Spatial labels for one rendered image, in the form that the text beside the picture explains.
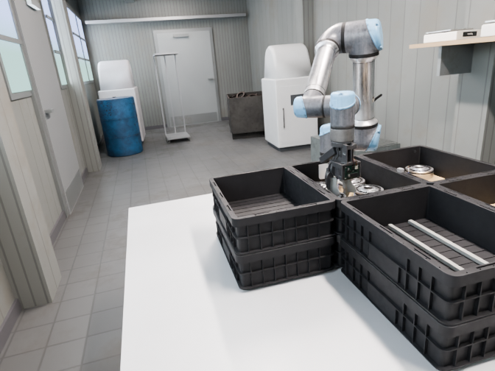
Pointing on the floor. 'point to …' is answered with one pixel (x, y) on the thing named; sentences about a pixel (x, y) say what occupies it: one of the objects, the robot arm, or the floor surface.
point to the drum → (120, 126)
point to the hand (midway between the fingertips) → (338, 196)
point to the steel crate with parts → (246, 114)
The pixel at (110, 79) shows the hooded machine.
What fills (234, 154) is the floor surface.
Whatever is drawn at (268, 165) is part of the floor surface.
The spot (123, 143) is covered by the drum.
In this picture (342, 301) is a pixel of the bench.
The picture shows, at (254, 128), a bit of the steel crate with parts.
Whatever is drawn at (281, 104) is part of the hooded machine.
